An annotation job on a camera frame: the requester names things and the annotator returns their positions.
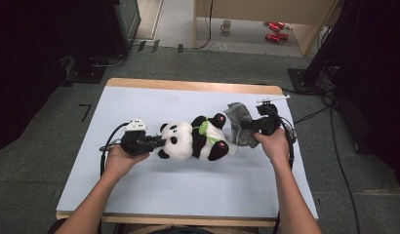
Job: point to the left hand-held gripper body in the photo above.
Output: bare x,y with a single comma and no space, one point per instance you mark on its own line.
134,143

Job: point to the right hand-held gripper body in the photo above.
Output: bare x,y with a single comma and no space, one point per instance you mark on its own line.
269,123

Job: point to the grey cloth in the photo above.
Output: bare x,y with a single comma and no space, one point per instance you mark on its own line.
240,128

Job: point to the panda plush toy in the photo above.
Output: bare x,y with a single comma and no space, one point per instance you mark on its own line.
181,139

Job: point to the person's left hand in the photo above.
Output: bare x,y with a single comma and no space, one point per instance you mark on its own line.
121,161

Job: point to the person's right hand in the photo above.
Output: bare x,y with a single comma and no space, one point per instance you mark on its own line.
276,146

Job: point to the light blue table mat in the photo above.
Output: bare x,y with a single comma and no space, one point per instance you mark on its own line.
188,182

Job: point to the wooden table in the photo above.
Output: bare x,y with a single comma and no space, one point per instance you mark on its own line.
188,85

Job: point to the black stand with base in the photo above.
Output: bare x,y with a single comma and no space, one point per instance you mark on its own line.
321,58

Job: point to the black stand base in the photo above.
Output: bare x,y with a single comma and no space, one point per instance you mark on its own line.
86,73

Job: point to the red can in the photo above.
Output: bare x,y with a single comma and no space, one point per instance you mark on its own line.
281,24
272,37
273,27

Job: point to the beige mug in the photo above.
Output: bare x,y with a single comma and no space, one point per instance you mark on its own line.
225,26

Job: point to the light wooden cabinet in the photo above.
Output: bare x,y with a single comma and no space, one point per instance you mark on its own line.
253,8

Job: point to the black curtain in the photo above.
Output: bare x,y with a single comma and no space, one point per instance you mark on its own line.
22,65
380,81

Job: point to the dark cabinet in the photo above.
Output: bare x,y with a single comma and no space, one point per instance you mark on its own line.
123,22

